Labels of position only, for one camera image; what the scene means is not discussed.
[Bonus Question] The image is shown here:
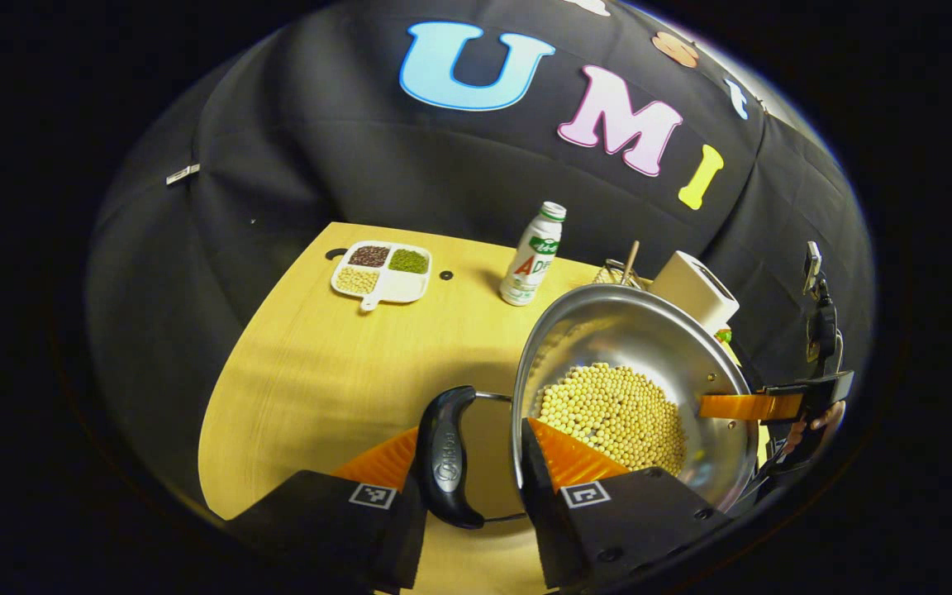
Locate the black backdrop cloth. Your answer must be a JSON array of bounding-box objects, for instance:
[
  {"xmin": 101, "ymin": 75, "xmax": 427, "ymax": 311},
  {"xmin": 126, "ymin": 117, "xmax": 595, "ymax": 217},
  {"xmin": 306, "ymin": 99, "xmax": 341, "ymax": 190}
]
[{"xmin": 83, "ymin": 0, "xmax": 878, "ymax": 513}]

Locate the clear utensil holder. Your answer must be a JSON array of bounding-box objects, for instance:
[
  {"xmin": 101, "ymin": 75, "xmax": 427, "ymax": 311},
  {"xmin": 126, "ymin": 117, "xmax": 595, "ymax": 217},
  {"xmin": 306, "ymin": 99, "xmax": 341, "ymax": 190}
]
[{"xmin": 592, "ymin": 259, "xmax": 655, "ymax": 290}]

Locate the white toaster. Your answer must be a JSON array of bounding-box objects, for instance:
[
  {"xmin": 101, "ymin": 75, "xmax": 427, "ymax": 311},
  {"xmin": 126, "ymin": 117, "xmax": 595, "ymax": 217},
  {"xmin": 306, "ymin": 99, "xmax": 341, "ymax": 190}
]
[{"xmin": 650, "ymin": 250, "xmax": 740, "ymax": 336}]

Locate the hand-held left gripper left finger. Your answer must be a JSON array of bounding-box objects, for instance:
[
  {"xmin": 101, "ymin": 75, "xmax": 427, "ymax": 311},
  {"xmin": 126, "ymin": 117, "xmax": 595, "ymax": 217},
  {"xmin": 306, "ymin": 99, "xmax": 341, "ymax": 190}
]
[{"xmin": 224, "ymin": 426, "xmax": 429, "ymax": 595}]

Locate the pile of soybeans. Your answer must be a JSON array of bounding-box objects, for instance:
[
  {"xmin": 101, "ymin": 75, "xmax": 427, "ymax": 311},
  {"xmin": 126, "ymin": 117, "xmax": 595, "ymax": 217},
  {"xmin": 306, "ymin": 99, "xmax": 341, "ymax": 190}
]
[{"xmin": 535, "ymin": 362, "xmax": 688, "ymax": 477}]

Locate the white divided bean dish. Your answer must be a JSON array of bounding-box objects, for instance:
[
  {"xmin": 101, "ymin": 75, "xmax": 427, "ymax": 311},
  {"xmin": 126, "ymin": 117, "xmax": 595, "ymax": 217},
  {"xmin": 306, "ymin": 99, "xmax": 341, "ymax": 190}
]
[{"xmin": 330, "ymin": 240, "xmax": 434, "ymax": 312}]

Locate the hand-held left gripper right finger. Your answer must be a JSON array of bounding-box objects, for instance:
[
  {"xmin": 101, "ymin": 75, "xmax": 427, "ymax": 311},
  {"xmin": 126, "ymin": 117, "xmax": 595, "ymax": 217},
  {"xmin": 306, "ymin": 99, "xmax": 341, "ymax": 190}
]
[{"xmin": 520, "ymin": 417, "xmax": 733, "ymax": 592}]

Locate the white drink bottle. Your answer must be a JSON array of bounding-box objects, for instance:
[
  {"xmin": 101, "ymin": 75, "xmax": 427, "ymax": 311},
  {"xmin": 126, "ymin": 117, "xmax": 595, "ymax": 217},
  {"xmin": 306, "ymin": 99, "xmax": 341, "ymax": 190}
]
[{"xmin": 499, "ymin": 201, "xmax": 568, "ymax": 307}]

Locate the stainless steel pot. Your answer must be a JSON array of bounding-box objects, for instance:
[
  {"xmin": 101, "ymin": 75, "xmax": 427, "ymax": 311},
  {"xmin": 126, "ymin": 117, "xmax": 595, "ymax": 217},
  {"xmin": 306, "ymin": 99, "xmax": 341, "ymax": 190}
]
[{"xmin": 416, "ymin": 284, "xmax": 762, "ymax": 530}]

